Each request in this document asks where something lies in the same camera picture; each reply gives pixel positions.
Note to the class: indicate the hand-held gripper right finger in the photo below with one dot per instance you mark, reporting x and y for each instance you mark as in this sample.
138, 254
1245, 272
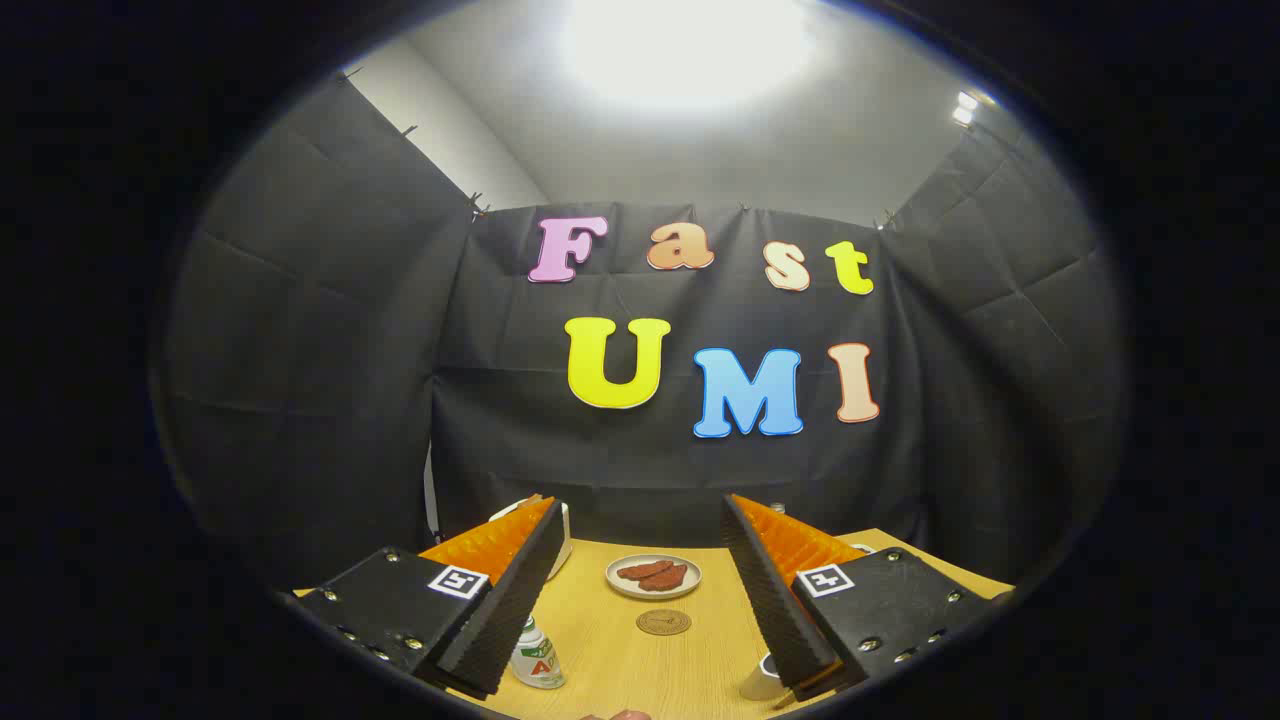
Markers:
775, 610

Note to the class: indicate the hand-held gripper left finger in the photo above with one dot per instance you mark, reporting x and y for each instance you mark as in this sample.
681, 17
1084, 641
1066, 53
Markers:
505, 615

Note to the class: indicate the white juice bottle green collar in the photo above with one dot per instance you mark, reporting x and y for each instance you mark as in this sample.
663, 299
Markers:
537, 663

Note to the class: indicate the round brown coaster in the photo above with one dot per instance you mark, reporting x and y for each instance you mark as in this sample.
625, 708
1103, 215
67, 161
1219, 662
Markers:
664, 622

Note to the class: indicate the cream toaster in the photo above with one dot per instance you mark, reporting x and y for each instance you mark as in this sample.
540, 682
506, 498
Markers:
562, 545

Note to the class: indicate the white round plate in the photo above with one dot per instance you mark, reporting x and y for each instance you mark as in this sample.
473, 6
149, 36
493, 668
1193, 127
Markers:
655, 590

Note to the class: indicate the brown meat slices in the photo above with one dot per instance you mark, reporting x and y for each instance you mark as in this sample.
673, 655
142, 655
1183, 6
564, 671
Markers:
652, 574

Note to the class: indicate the wooden table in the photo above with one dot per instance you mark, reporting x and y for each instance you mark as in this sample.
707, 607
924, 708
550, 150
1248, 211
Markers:
640, 670

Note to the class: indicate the small ceiling spotlight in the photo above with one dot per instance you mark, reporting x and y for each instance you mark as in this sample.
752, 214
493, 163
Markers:
965, 108

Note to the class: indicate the bright ceiling light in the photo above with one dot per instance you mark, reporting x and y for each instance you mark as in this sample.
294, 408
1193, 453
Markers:
690, 50

